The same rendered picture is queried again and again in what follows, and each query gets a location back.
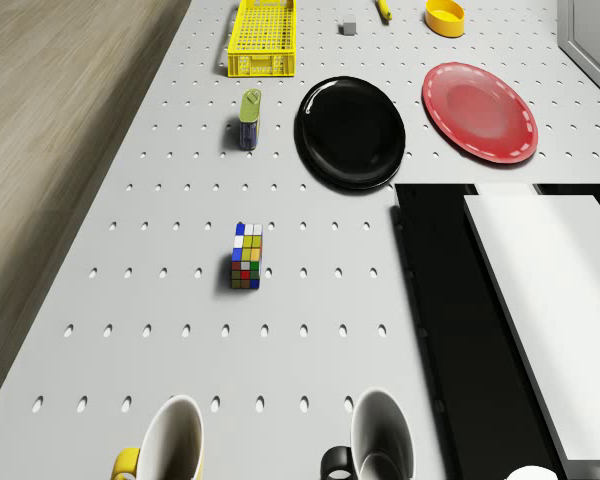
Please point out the grey cube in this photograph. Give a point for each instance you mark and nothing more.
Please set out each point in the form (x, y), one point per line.
(349, 25)

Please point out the red plate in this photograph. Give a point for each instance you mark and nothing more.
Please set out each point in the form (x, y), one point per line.
(480, 112)

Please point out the black plate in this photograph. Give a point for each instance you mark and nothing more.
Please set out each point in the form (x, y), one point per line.
(350, 132)

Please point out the yellow basket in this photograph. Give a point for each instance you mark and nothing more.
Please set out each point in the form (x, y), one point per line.
(261, 65)

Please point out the flat-sided can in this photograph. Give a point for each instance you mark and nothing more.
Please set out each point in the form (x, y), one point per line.
(250, 120)

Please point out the banana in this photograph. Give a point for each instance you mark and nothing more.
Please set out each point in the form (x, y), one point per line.
(384, 9)

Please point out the yellow bowl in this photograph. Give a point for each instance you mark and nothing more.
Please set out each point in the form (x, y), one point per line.
(445, 22)

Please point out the black mug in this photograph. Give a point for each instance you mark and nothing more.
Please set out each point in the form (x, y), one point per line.
(380, 440)

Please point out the black stove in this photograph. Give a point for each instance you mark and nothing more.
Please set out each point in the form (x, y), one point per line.
(540, 280)

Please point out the puzzle cube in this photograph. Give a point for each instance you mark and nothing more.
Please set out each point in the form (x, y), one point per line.
(247, 255)

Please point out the yellow mug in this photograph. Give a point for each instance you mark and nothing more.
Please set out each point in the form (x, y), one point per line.
(172, 445)

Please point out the white cabinet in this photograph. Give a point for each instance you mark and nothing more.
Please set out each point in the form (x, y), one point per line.
(595, 45)

